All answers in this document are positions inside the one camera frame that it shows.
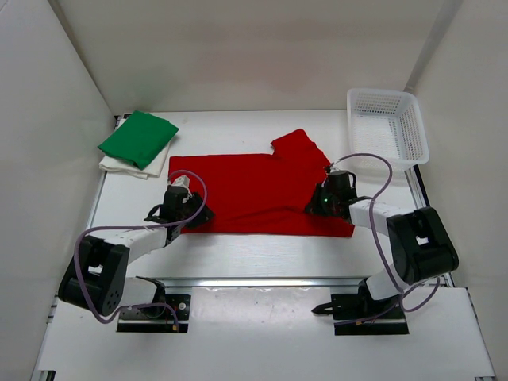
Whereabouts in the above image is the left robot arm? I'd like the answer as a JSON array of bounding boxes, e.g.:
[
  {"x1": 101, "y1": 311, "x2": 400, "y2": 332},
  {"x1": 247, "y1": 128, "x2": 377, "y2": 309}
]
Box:
[{"x1": 57, "y1": 185, "x2": 214, "y2": 324}]

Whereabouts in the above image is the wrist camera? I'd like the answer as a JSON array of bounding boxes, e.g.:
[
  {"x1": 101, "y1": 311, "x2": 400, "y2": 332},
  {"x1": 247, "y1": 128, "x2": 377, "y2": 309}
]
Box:
[
  {"x1": 167, "y1": 175, "x2": 190, "y2": 190},
  {"x1": 325, "y1": 164, "x2": 337, "y2": 175}
]

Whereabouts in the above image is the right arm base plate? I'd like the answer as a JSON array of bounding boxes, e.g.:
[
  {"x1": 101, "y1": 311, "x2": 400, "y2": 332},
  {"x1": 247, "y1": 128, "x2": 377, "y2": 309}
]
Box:
[{"x1": 311, "y1": 285, "x2": 410, "y2": 336}]

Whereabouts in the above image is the white plastic basket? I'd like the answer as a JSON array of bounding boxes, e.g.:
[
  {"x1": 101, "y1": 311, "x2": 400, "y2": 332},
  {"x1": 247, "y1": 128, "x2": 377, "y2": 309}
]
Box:
[{"x1": 347, "y1": 88, "x2": 429, "y2": 171}]

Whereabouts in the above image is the white t shirt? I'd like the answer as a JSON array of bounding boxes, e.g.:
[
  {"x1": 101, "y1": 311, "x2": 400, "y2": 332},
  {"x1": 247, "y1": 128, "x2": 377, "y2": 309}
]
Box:
[{"x1": 98, "y1": 143, "x2": 170, "y2": 180}]

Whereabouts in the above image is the green t shirt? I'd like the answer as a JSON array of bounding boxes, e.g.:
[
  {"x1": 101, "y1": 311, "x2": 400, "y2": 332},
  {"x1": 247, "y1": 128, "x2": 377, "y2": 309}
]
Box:
[{"x1": 98, "y1": 110, "x2": 179, "y2": 170}]

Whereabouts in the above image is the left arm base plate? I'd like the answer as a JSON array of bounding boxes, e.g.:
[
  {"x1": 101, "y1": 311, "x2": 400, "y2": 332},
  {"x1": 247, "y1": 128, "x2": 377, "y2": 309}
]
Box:
[{"x1": 117, "y1": 287, "x2": 192, "y2": 334}]

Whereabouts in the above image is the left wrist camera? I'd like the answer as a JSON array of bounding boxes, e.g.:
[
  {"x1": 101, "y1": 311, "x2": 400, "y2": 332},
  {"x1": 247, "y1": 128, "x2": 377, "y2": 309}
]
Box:
[{"x1": 167, "y1": 175, "x2": 190, "y2": 190}]

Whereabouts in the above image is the aluminium front rail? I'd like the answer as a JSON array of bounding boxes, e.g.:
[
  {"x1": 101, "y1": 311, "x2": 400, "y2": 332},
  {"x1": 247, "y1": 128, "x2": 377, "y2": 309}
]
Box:
[{"x1": 153, "y1": 277, "x2": 363, "y2": 288}]

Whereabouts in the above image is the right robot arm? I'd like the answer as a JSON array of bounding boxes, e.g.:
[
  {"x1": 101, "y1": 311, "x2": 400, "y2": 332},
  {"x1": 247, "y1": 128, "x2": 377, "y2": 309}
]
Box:
[{"x1": 306, "y1": 168, "x2": 459, "y2": 318}]

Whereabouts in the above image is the red t shirt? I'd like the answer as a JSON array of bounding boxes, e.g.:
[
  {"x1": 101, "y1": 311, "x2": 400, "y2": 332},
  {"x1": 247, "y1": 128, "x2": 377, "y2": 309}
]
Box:
[{"x1": 169, "y1": 129, "x2": 354, "y2": 237}]

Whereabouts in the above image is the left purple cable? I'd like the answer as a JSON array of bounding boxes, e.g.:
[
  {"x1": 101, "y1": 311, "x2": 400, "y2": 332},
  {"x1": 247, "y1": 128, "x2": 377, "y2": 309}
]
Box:
[{"x1": 73, "y1": 170, "x2": 209, "y2": 330}]

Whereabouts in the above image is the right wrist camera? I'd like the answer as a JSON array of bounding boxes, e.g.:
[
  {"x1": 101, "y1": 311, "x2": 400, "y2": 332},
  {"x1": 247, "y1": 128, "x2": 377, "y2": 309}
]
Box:
[{"x1": 325, "y1": 164, "x2": 337, "y2": 175}]

